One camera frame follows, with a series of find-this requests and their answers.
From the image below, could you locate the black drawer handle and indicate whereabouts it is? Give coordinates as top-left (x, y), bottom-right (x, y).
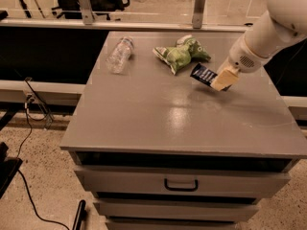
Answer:
top-left (164, 178), bottom-right (199, 192)

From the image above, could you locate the blue rxbar blueberry bar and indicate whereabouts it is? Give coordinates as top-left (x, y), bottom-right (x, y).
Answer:
top-left (190, 63), bottom-right (230, 91)

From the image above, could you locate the grey drawer cabinet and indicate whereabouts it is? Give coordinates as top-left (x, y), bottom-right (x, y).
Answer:
top-left (61, 32), bottom-right (307, 230)

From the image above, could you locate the metal rail bracket left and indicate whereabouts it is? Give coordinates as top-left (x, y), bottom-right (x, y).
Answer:
top-left (79, 0), bottom-right (94, 25)

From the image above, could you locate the green jalapeno chip bag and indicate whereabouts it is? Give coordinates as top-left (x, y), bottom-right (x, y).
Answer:
top-left (153, 34), bottom-right (211, 75)

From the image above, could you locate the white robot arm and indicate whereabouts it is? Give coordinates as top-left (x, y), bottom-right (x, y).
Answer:
top-left (210, 0), bottom-right (307, 91)

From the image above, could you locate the metal rail bracket middle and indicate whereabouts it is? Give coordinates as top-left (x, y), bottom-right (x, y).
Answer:
top-left (192, 0), bottom-right (206, 29)

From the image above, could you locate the clear plastic water bottle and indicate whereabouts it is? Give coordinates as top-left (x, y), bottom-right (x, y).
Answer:
top-left (106, 36), bottom-right (134, 74)

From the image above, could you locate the metal rail bracket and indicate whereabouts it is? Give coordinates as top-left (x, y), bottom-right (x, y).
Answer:
top-left (192, 0), bottom-right (206, 29)
top-left (79, 0), bottom-right (94, 25)

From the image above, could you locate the black floor cable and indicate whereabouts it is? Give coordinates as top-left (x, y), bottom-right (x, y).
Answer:
top-left (14, 77), bottom-right (71, 230)

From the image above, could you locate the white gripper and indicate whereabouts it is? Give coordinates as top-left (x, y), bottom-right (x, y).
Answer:
top-left (210, 35), bottom-right (271, 91)

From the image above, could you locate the black cylinder on floor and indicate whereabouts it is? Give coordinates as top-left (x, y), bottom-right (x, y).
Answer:
top-left (72, 200), bottom-right (86, 230)

